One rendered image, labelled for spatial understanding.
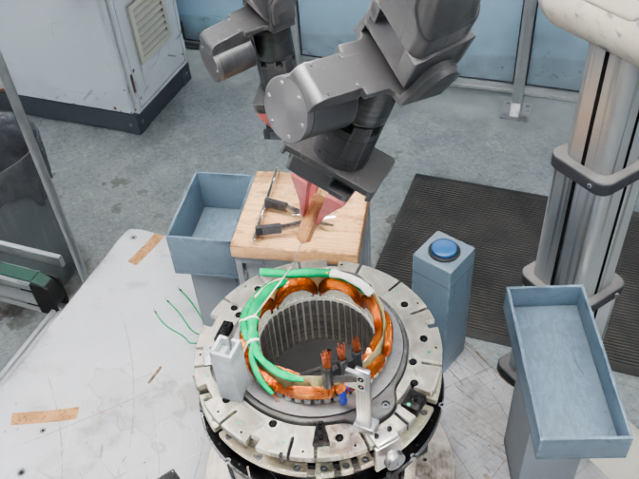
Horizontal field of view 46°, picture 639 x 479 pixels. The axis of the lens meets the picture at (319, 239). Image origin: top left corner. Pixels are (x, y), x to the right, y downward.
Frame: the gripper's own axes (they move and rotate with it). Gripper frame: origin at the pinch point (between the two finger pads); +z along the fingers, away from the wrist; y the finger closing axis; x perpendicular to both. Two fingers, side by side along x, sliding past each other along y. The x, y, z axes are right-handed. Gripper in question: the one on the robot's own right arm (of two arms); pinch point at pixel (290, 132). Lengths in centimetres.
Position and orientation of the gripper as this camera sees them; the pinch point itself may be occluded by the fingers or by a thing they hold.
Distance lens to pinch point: 118.3
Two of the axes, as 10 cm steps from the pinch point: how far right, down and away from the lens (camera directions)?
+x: 9.8, 0.4, -2.0
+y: -1.6, 7.3, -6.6
